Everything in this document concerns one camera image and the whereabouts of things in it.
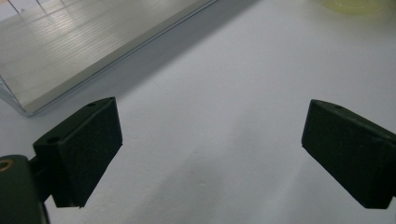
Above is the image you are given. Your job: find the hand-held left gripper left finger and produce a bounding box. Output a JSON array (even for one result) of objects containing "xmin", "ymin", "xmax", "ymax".
[{"xmin": 29, "ymin": 96, "xmax": 123, "ymax": 209}]

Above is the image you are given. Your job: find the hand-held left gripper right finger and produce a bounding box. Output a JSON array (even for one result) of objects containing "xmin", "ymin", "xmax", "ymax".
[{"xmin": 301, "ymin": 99, "xmax": 396, "ymax": 210}]

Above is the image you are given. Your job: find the white wire rack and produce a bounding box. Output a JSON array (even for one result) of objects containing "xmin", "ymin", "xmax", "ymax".
[{"xmin": 0, "ymin": 0, "xmax": 219, "ymax": 118}]

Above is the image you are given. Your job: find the clear container with green lid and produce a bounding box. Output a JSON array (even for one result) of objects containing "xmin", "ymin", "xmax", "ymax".
[{"xmin": 316, "ymin": 0, "xmax": 391, "ymax": 16}]

